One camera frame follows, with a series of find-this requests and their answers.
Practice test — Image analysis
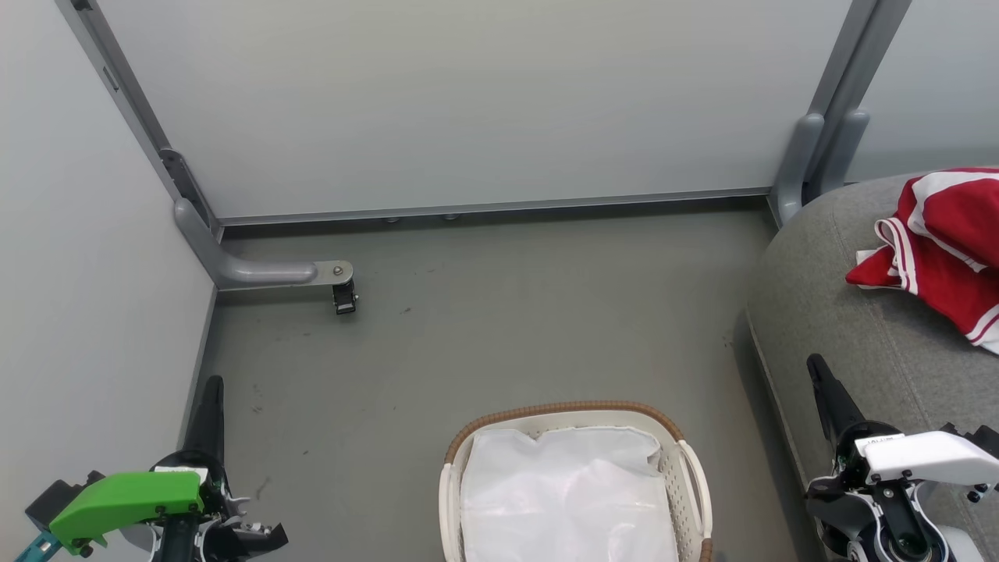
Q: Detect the grey partition post with brackets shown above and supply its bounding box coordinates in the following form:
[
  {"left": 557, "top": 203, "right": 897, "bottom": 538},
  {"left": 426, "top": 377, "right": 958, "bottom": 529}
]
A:
[{"left": 769, "top": 0, "right": 912, "bottom": 227}]

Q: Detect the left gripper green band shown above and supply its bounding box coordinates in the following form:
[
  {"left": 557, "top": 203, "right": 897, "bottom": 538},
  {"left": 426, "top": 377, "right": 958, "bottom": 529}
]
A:
[{"left": 48, "top": 375, "right": 288, "bottom": 562}]

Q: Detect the grey partition post with hinge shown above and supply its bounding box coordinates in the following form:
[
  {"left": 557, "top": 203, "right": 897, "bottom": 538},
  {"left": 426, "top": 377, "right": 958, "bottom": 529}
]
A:
[{"left": 55, "top": 0, "right": 225, "bottom": 239}]

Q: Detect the cream laundry basket brown rim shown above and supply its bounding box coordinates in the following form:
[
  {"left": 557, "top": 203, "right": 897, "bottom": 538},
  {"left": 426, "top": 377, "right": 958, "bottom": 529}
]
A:
[{"left": 439, "top": 400, "right": 713, "bottom": 562}]

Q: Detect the grey fabric sofa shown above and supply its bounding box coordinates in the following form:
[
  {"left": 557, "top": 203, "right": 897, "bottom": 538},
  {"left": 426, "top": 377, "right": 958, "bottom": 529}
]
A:
[{"left": 745, "top": 168, "right": 999, "bottom": 562}]

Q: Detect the black cable with teal connector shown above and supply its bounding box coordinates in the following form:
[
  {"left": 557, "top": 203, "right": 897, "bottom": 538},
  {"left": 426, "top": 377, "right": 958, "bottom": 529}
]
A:
[{"left": 12, "top": 531, "right": 59, "bottom": 562}]

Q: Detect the red basketball jersey white trim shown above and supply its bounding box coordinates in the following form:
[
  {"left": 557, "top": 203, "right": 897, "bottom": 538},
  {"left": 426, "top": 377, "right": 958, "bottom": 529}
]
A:
[{"left": 845, "top": 166, "right": 999, "bottom": 356}]

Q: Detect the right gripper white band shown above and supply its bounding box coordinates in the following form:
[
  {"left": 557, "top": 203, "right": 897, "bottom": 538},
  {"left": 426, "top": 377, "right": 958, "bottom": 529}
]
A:
[{"left": 807, "top": 354, "right": 999, "bottom": 489}]

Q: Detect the white cloth basket liner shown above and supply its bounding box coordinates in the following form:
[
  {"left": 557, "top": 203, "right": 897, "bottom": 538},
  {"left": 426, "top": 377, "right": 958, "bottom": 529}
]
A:
[{"left": 460, "top": 425, "right": 680, "bottom": 562}]

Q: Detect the grey partition bottom rail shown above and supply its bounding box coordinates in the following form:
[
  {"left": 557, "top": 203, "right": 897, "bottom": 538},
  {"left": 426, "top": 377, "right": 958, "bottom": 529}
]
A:
[{"left": 219, "top": 186, "right": 773, "bottom": 229}]

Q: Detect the grey partition foot bar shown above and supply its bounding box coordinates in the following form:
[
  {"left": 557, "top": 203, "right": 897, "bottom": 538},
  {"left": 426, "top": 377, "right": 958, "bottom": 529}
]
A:
[{"left": 173, "top": 197, "right": 356, "bottom": 293}]

